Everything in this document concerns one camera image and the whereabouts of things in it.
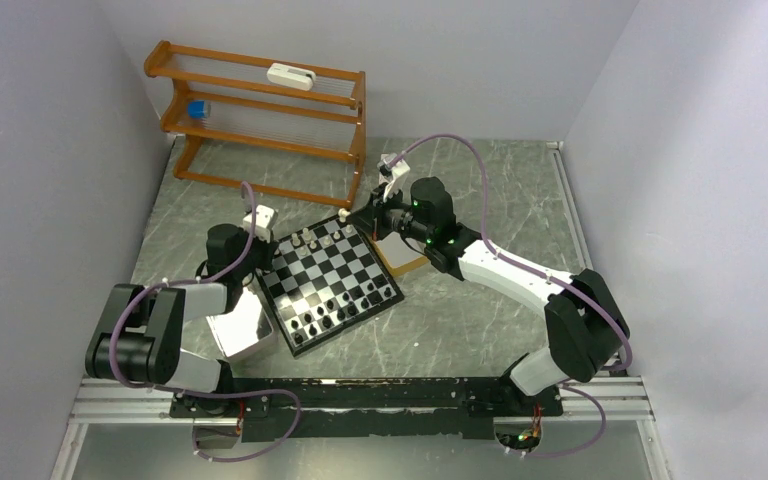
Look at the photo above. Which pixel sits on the white device on rack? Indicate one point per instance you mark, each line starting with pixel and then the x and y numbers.
pixel 291 76

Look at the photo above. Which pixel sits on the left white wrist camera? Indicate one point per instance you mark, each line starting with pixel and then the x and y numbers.
pixel 260 223

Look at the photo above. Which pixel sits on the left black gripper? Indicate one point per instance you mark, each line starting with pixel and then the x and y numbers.
pixel 268 249

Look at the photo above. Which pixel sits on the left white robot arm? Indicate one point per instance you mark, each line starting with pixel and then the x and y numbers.
pixel 138 337

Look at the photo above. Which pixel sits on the silver tin with white pieces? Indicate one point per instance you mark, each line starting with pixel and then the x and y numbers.
pixel 245 330

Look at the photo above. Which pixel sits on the wooden three-tier rack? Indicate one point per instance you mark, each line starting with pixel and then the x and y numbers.
pixel 329 121

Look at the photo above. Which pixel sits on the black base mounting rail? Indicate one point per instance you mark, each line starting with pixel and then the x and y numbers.
pixel 265 408

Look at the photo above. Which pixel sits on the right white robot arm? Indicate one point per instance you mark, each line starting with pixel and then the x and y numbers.
pixel 584 325

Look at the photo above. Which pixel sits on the black white chess board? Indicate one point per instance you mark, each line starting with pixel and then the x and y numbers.
pixel 339 285

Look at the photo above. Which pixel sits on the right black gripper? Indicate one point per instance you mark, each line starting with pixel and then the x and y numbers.
pixel 372 216

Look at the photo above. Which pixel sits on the blue cap on rack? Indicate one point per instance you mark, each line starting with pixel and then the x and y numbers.
pixel 199 109

